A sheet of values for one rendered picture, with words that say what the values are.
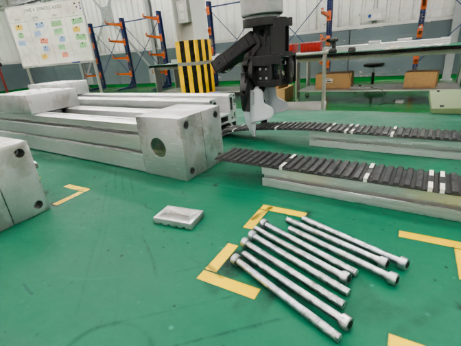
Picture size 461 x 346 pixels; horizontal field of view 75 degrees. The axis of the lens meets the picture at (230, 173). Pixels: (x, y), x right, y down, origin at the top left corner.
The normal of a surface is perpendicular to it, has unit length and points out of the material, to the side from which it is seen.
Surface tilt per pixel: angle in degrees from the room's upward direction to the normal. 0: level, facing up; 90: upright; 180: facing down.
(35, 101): 90
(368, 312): 0
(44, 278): 0
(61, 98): 90
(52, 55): 90
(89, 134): 90
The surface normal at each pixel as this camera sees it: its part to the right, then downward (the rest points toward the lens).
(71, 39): -0.17, 0.39
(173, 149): -0.54, 0.36
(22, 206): 0.85, 0.14
